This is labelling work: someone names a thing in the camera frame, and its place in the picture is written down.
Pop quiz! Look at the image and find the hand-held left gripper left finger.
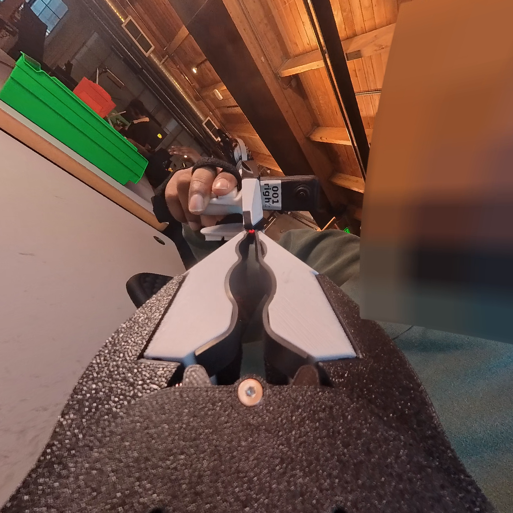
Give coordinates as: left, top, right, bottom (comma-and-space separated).
143, 232, 248, 364

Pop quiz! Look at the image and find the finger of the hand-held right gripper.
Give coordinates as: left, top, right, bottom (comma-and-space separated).
242, 176, 265, 232

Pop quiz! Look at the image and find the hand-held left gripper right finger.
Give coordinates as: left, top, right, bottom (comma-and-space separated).
258, 232, 357, 361

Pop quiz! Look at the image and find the person's right hand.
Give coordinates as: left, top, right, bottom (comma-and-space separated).
152, 157, 243, 231

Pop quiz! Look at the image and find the black wrist rest pad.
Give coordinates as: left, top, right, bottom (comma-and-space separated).
126, 273, 174, 309

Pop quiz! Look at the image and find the person's green sweatshirt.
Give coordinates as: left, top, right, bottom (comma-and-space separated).
277, 228, 513, 513

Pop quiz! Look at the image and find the wood edged table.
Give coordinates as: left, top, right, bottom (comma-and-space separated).
0, 100, 171, 233

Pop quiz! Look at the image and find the red plastic box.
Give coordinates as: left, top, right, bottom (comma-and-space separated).
73, 77, 117, 119

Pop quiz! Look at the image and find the green plastic box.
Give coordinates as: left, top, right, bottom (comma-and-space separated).
0, 52, 149, 186

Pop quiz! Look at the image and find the paned window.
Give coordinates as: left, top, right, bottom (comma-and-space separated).
30, 0, 69, 33

